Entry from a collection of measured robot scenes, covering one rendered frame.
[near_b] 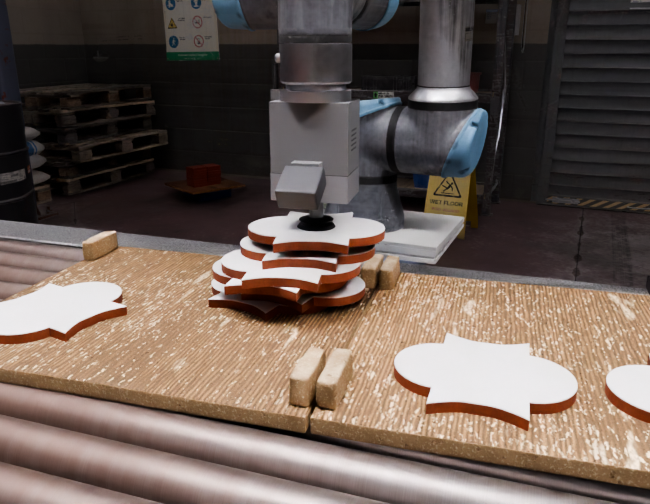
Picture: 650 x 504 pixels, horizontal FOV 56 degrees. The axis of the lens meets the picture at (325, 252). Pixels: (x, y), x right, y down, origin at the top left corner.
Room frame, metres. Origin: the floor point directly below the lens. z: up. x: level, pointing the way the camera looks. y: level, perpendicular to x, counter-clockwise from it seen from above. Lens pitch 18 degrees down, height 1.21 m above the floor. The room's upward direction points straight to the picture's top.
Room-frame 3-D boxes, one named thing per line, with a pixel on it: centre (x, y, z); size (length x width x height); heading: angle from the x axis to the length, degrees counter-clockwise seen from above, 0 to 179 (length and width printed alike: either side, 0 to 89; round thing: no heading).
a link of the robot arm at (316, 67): (0.67, 0.01, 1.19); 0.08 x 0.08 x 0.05
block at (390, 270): (0.71, -0.08, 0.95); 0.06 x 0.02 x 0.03; 164
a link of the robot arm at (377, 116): (1.12, -0.08, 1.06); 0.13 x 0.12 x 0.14; 63
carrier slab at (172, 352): (0.64, 0.16, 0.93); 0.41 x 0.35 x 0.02; 74
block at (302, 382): (0.46, 0.01, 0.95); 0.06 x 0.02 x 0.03; 164
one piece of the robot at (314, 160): (0.65, 0.02, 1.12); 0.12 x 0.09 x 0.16; 166
